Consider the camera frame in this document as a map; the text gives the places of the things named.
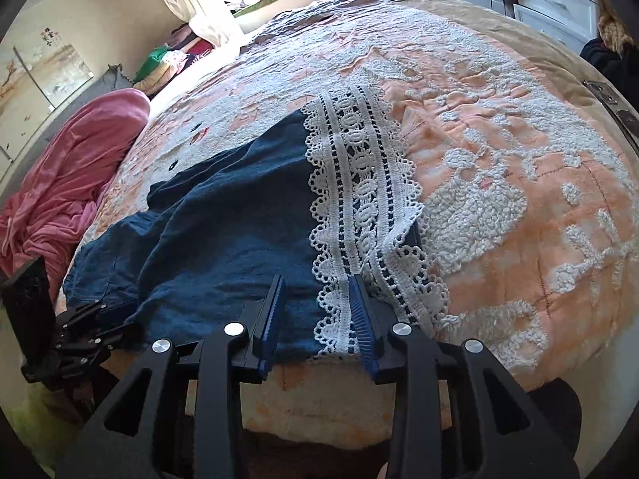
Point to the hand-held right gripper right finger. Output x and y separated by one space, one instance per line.
360 322

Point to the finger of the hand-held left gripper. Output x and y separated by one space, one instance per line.
92 312
95 344

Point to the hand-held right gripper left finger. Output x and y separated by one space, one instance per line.
272 322

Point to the blue denim pants lace trim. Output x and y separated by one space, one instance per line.
224 219

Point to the pink blanket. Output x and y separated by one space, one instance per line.
65 174

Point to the grey pillow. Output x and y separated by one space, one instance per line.
117 82

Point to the orange bunny blanket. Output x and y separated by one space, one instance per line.
499 134

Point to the pile of colourful clothes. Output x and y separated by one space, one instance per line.
169 57

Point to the grey quilt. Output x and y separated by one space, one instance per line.
309 15

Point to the cream curtain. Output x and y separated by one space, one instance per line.
199 5

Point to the tan bedsheet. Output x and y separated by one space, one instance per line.
549 55

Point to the dark clothing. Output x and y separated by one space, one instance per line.
606 62

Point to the white dresser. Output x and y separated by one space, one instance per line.
554 2

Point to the brown furry garment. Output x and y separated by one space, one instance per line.
615 25

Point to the wall painting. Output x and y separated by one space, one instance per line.
50 72

